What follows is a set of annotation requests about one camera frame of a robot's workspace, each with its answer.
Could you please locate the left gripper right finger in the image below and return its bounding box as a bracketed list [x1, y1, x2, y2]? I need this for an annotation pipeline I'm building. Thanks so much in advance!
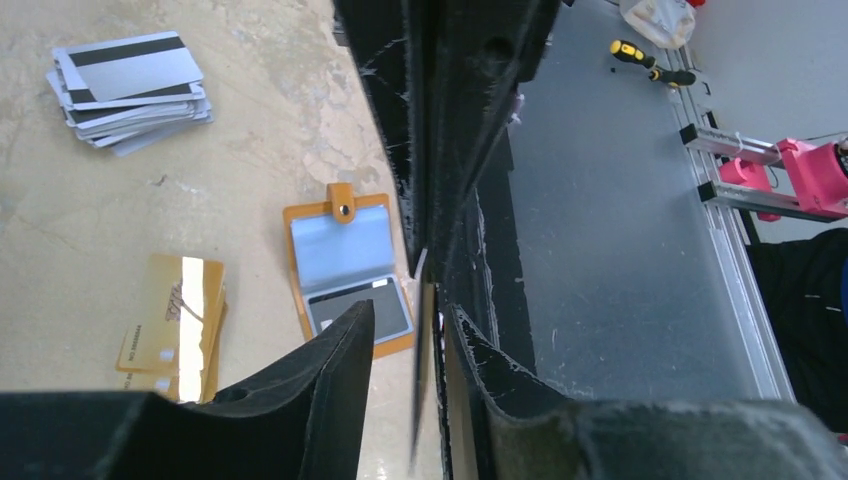
[442, 306, 847, 479]

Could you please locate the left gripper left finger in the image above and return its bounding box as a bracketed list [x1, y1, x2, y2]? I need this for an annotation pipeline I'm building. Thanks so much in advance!
[1, 317, 374, 479]

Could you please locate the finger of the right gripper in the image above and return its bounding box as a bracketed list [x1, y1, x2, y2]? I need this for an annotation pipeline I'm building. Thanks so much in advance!
[417, 1, 562, 279]
[334, 0, 423, 259]

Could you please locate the single gold credit card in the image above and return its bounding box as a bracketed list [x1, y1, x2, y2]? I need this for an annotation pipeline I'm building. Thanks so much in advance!
[409, 248, 438, 472]

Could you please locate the gold credit card stack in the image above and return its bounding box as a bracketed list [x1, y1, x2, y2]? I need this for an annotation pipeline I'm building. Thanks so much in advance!
[115, 253, 227, 404]

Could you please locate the orange leather card holder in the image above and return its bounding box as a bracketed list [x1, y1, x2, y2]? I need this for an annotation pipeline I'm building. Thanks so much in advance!
[282, 183, 414, 358]

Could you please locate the white credit card stack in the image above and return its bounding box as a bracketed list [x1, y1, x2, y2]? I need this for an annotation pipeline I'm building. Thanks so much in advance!
[46, 31, 214, 156]

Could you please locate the single black VIP card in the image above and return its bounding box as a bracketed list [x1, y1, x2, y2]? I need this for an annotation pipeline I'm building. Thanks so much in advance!
[306, 275, 413, 345]

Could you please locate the yellow black screwdriver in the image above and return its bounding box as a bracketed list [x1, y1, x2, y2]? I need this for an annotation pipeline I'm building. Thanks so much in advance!
[610, 39, 697, 88]

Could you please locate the crumpled plastic bag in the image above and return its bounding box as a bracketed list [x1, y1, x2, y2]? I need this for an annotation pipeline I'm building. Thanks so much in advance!
[619, 0, 696, 49]

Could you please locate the pink plastic fixture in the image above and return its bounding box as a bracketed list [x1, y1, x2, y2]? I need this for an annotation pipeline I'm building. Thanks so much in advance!
[718, 138, 847, 223]

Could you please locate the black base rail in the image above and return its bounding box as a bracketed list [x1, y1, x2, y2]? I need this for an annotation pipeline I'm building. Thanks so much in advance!
[461, 134, 536, 373]

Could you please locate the aluminium frame rail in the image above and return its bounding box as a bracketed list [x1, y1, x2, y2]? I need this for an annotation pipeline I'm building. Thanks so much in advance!
[661, 48, 795, 402]

